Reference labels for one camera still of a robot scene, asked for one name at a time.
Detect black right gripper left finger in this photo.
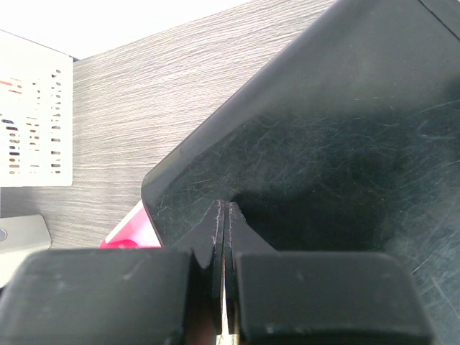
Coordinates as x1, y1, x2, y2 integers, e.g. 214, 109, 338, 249
1, 201, 225, 344

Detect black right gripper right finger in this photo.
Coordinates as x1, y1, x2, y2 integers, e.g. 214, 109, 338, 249
224, 203, 433, 344

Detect pink top drawer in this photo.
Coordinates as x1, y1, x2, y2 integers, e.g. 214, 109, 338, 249
98, 201, 161, 249

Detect black drawer organizer box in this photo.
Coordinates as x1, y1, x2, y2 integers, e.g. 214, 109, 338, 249
141, 1, 459, 344

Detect white perforated file organizer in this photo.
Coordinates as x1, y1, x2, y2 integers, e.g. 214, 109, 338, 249
1, 32, 73, 187

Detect grey ring binder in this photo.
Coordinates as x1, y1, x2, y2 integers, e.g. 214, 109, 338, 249
1, 214, 52, 288

